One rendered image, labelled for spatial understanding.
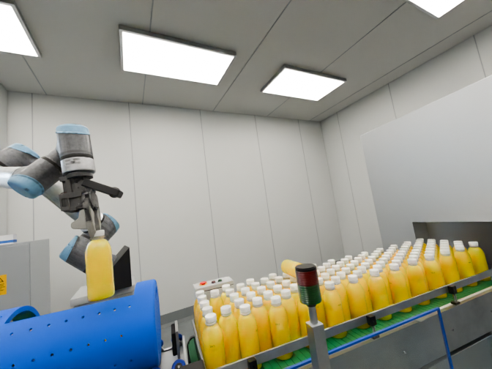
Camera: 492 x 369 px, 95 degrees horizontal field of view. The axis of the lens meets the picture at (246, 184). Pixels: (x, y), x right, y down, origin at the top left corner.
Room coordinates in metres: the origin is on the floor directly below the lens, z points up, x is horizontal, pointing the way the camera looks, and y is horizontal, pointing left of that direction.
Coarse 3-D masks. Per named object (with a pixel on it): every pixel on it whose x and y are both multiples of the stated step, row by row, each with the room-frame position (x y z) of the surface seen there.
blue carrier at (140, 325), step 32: (0, 320) 0.70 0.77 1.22; (32, 320) 0.70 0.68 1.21; (64, 320) 0.71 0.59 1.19; (96, 320) 0.73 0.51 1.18; (128, 320) 0.75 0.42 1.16; (0, 352) 0.64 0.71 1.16; (32, 352) 0.66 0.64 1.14; (64, 352) 0.68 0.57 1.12; (96, 352) 0.70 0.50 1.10; (128, 352) 0.73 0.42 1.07; (160, 352) 0.89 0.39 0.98
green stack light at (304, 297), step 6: (300, 288) 0.69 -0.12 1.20; (306, 288) 0.67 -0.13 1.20; (312, 288) 0.67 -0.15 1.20; (318, 288) 0.68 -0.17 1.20; (300, 294) 0.69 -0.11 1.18; (306, 294) 0.67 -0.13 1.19; (312, 294) 0.67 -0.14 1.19; (318, 294) 0.68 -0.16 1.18; (300, 300) 0.69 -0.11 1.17; (306, 300) 0.67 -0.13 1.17; (312, 300) 0.67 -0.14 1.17; (318, 300) 0.67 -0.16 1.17
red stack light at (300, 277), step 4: (296, 272) 0.69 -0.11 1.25; (300, 272) 0.68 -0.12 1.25; (304, 272) 0.67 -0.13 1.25; (308, 272) 0.67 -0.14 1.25; (312, 272) 0.67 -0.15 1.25; (316, 272) 0.68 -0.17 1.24; (296, 276) 0.70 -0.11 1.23; (300, 276) 0.68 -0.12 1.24; (304, 276) 0.67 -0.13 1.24; (308, 276) 0.67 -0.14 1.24; (312, 276) 0.67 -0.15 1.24; (316, 276) 0.68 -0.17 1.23; (300, 280) 0.68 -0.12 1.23; (304, 280) 0.67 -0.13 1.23; (308, 280) 0.67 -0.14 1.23; (312, 280) 0.67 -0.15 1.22; (316, 280) 0.68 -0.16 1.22; (300, 284) 0.68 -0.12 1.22; (304, 284) 0.67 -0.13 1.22; (308, 284) 0.67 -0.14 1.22; (312, 284) 0.67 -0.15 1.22; (316, 284) 0.67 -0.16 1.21
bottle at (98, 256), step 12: (96, 240) 0.71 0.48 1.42; (96, 252) 0.70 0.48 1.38; (108, 252) 0.72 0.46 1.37; (96, 264) 0.69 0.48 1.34; (108, 264) 0.72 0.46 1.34; (96, 276) 0.69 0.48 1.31; (108, 276) 0.71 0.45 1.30; (96, 288) 0.69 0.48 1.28; (108, 288) 0.71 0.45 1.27; (96, 300) 0.69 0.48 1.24
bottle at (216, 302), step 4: (212, 296) 1.08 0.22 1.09; (216, 296) 1.08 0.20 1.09; (212, 300) 1.07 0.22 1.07; (216, 300) 1.07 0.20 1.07; (220, 300) 1.08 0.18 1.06; (212, 304) 1.06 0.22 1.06; (216, 304) 1.06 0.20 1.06; (220, 304) 1.07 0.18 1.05; (212, 308) 1.06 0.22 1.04; (216, 308) 1.06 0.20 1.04; (216, 312) 1.06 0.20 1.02; (220, 312) 1.06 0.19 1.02
